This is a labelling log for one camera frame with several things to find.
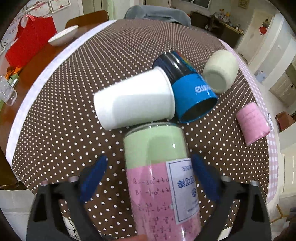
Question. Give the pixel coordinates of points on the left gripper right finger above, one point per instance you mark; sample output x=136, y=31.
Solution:
x=251, y=222

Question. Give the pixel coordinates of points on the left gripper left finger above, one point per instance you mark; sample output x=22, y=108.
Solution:
x=46, y=220

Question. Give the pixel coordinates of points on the glass cup green pink paper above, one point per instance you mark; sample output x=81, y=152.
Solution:
x=161, y=183

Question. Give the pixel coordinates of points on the small pink cup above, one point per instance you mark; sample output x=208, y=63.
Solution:
x=253, y=123

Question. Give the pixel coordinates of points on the blue black can cup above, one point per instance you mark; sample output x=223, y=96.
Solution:
x=193, y=96

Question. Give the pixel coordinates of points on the pale green ceramic cup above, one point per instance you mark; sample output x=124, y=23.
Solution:
x=220, y=71

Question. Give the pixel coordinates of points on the white paper cup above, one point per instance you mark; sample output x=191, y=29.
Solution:
x=140, y=99

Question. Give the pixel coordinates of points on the left hand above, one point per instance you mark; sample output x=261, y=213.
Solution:
x=134, y=238

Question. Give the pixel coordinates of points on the wooden chair left side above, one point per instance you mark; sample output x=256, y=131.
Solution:
x=8, y=181

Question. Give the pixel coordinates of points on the wooden chair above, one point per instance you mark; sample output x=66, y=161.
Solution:
x=89, y=19
x=8, y=181

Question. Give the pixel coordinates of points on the brown polka dot tablecloth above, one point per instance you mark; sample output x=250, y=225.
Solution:
x=60, y=133

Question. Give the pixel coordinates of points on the clear spray bottle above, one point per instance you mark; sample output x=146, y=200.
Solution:
x=7, y=92

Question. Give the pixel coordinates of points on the blue bucket on floor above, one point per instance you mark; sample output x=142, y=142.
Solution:
x=260, y=76

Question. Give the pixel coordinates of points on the white ceramic bowl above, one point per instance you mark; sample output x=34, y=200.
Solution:
x=63, y=37

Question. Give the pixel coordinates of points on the red tote bag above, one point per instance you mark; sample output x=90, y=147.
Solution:
x=30, y=39

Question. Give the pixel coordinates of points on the red door ornament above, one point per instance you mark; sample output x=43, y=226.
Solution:
x=264, y=27

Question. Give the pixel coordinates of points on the dark wooden desk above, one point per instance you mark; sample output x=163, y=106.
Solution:
x=216, y=27

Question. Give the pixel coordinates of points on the wooden chair far side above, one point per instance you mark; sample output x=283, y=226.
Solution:
x=89, y=19

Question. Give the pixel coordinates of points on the grey covered chair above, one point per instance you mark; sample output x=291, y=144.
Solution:
x=158, y=13

